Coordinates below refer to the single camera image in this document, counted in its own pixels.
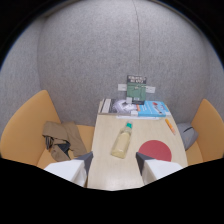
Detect brown jacket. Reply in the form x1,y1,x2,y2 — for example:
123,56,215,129
41,120,88,163

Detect blue book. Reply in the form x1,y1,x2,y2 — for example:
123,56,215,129
136,100,172,118

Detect orange marker pen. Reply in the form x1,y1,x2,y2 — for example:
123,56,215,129
164,118,177,136

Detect orange bench seat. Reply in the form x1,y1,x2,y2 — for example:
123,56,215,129
0,89,97,170
185,98,224,167

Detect green book Humans Need Not Apply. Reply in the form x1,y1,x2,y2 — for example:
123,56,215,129
126,74,148,106

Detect red round coaster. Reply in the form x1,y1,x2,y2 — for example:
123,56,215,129
138,139,173,163

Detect clear bottle with green cap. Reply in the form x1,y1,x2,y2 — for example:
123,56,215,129
110,122,134,160

